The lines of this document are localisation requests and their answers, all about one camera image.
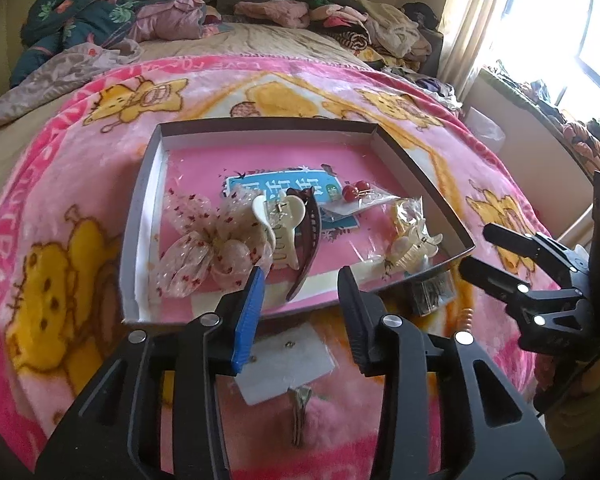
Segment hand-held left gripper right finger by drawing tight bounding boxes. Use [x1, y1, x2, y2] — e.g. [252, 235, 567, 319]
[337, 265, 566, 480]

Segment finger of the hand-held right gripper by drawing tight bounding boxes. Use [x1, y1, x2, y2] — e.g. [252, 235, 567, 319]
[482, 222, 588, 286]
[459, 257, 586, 331]

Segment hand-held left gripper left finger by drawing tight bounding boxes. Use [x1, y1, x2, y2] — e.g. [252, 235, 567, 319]
[35, 266, 266, 480]

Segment white earring card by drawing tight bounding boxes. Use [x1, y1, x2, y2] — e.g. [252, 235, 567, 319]
[232, 322, 336, 406]

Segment small clear square box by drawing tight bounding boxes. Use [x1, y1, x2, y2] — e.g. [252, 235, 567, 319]
[407, 275, 456, 317]

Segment brown hair clip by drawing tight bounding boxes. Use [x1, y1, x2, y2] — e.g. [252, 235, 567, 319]
[285, 187, 323, 303]

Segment cream rabbit claw clip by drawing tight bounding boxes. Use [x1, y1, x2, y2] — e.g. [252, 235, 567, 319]
[387, 222, 443, 276]

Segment dotted sheer bow hair tie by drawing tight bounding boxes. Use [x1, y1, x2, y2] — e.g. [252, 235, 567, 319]
[155, 191, 276, 301]

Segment cream claw hair clip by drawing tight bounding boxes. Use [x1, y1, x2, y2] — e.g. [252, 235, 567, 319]
[251, 192, 307, 273]

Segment clear packet of yellow hoops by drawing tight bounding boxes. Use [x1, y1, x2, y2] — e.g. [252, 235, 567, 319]
[387, 197, 426, 241]

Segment clear packet with red earrings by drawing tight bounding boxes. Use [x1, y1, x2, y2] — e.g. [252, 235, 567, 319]
[320, 180, 396, 223]

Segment grey cardboard box pink inside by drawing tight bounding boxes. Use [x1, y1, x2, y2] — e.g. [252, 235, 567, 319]
[119, 120, 476, 328]

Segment pink pompom hair clip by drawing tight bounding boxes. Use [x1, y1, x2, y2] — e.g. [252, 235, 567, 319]
[275, 385, 366, 453]

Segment white plastic bag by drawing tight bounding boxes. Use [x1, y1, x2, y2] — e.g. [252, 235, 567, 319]
[462, 107, 506, 143]

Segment green fleece cloth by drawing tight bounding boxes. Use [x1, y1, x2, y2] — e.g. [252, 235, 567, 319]
[532, 350, 600, 466]

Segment windowsill clutter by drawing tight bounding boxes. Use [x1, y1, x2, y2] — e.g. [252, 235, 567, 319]
[485, 60, 600, 176]

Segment dark purple garment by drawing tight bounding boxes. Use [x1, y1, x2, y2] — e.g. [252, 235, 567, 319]
[412, 75, 463, 111]

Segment window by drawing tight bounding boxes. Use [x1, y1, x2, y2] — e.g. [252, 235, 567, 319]
[480, 0, 600, 126]

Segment cream curtain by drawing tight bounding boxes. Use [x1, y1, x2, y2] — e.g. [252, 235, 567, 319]
[440, 0, 521, 111]

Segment pink printed blanket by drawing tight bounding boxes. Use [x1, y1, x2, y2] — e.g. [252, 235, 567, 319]
[0, 55, 576, 476]

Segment pile of clothes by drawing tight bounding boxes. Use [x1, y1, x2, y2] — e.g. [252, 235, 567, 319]
[302, 0, 446, 73]

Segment beige bed sheet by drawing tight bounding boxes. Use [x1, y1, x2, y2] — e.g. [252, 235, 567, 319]
[0, 20, 381, 141]

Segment pink garment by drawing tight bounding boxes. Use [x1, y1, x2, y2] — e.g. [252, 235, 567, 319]
[234, 0, 311, 28]

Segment lilac garment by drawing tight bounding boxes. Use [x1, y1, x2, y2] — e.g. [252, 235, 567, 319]
[130, 0, 221, 43]

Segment purple patterned blanket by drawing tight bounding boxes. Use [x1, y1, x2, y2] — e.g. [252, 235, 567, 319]
[0, 40, 143, 141]

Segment dark blue floral quilt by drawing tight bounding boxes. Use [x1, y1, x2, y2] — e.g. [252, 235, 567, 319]
[10, 0, 146, 88]

